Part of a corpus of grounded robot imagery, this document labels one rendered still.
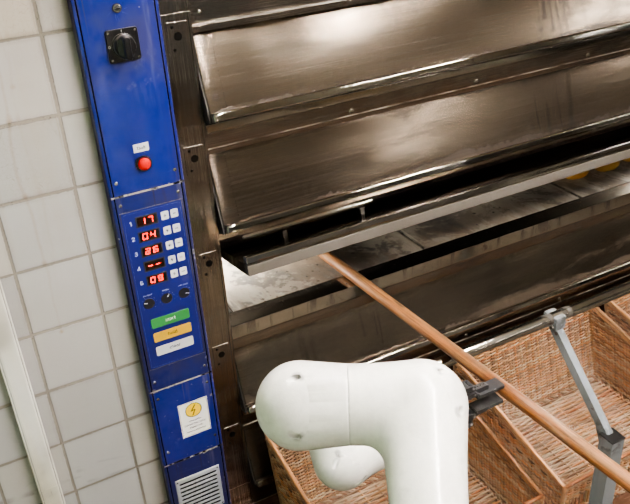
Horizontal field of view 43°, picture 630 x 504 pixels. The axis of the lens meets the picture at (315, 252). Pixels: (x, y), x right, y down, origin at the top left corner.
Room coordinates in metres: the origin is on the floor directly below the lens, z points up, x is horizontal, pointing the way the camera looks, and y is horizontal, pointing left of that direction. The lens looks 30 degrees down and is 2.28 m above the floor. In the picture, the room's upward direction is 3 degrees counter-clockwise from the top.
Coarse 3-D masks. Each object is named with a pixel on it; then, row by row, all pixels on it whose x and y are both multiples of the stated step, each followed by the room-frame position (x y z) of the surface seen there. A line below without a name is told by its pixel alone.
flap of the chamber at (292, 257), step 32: (512, 160) 2.01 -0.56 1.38; (544, 160) 1.97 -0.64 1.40; (608, 160) 1.92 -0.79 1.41; (416, 192) 1.83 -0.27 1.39; (448, 192) 1.79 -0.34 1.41; (512, 192) 1.78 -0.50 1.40; (320, 224) 1.68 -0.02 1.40; (384, 224) 1.61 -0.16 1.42; (224, 256) 1.58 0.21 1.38; (288, 256) 1.50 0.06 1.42
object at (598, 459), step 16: (320, 256) 1.88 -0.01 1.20; (336, 256) 1.85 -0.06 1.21; (352, 272) 1.76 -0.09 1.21; (368, 288) 1.68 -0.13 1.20; (384, 304) 1.62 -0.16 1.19; (400, 304) 1.60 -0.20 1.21; (416, 320) 1.53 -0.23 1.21; (432, 336) 1.47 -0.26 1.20; (448, 352) 1.41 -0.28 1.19; (464, 352) 1.39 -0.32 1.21; (480, 368) 1.34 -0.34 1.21; (512, 400) 1.24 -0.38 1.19; (528, 400) 1.23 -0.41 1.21; (544, 416) 1.18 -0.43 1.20; (560, 432) 1.14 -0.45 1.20; (576, 448) 1.10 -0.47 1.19; (592, 448) 1.08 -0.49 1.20; (592, 464) 1.06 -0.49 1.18; (608, 464) 1.04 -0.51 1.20; (624, 480) 1.01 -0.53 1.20
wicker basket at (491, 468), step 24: (480, 432) 1.62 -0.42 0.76; (288, 456) 1.57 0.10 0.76; (480, 456) 1.61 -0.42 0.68; (504, 456) 1.53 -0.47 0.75; (288, 480) 1.46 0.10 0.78; (312, 480) 1.57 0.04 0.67; (384, 480) 1.63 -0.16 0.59; (480, 480) 1.61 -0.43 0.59; (504, 480) 1.53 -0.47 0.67; (528, 480) 1.45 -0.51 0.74
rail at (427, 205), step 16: (624, 144) 1.95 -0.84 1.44; (560, 160) 1.88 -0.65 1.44; (576, 160) 1.88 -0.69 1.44; (512, 176) 1.79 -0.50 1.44; (528, 176) 1.81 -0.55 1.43; (464, 192) 1.72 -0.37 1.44; (480, 192) 1.74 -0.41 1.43; (416, 208) 1.66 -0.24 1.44; (432, 208) 1.67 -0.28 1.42; (352, 224) 1.59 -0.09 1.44; (368, 224) 1.60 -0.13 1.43; (304, 240) 1.53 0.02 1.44; (320, 240) 1.54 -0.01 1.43; (256, 256) 1.47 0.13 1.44; (272, 256) 1.49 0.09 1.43
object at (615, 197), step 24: (600, 192) 2.19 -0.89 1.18; (624, 192) 2.18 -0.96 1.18; (528, 216) 2.06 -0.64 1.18; (552, 216) 2.06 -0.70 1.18; (576, 216) 2.08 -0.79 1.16; (456, 240) 1.95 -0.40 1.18; (480, 240) 1.94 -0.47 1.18; (504, 240) 1.96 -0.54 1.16; (384, 264) 1.84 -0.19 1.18; (408, 264) 1.83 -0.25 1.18; (432, 264) 1.85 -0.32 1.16; (312, 288) 1.74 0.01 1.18; (336, 288) 1.73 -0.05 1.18; (360, 288) 1.75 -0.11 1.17; (240, 312) 1.65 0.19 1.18; (264, 312) 1.64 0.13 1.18; (288, 312) 1.65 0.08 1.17; (312, 312) 1.68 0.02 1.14; (240, 336) 1.59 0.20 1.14
